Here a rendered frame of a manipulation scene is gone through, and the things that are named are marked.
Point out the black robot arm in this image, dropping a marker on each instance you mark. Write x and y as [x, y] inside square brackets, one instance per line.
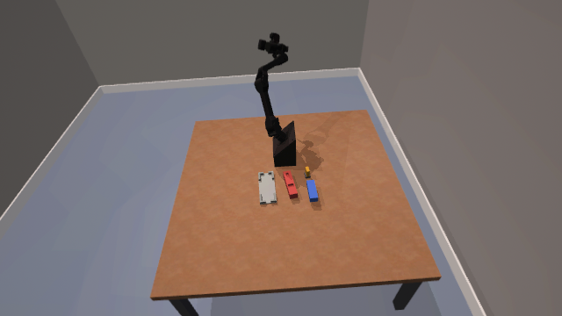
[262, 85]

